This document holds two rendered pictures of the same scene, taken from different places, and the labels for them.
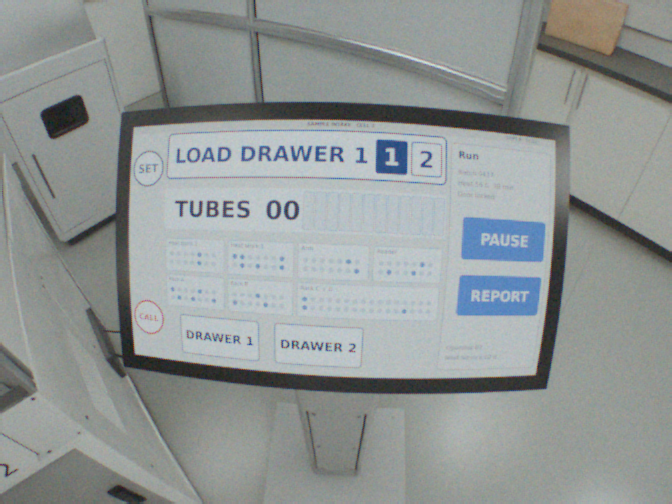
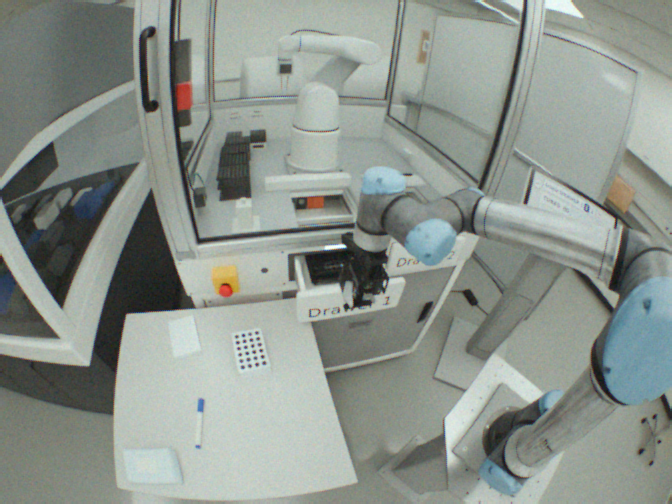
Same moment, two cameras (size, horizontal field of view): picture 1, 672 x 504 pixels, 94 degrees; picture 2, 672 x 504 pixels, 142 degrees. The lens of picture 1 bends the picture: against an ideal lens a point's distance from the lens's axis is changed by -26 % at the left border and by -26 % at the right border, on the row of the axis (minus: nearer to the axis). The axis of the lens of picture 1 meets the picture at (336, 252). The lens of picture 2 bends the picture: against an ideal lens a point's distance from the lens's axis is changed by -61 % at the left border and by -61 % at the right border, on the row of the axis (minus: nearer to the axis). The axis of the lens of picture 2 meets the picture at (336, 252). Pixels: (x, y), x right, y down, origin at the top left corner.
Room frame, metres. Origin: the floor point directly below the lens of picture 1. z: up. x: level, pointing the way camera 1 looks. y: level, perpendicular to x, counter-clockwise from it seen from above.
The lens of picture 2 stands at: (-0.78, 0.60, 1.46)
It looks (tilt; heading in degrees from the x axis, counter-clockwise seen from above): 41 degrees down; 21
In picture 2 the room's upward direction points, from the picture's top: 7 degrees clockwise
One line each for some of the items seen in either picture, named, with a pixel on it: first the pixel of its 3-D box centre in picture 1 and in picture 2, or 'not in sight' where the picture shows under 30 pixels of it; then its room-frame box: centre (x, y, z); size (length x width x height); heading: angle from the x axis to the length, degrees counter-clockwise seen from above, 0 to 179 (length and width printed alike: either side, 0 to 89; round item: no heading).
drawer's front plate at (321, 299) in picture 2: not in sight; (351, 300); (-0.31, 0.72, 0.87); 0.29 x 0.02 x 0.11; 131
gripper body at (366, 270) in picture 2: not in sight; (367, 265); (-0.34, 0.69, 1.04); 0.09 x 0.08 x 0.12; 41
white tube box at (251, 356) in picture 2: not in sight; (251, 352); (-0.54, 0.89, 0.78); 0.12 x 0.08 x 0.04; 46
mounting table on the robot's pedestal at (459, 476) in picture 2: not in sight; (500, 446); (-0.50, 0.12, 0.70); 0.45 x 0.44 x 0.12; 67
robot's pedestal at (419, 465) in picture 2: not in sight; (450, 460); (-0.49, 0.14, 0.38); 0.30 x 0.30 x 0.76; 67
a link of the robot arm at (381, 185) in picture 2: not in sight; (381, 200); (-0.34, 0.69, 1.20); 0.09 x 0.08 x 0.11; 59
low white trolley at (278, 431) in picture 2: not in sight; (239, 427); (-0.70, 0.92, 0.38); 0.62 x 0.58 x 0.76; 131
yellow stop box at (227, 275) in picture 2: not in sight; (225, 281); (-0.44, 1.05, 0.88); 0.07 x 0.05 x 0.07; 131
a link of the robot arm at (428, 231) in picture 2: not in sight; (426, 227); (-0.37, 0.60, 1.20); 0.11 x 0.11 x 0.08; 59
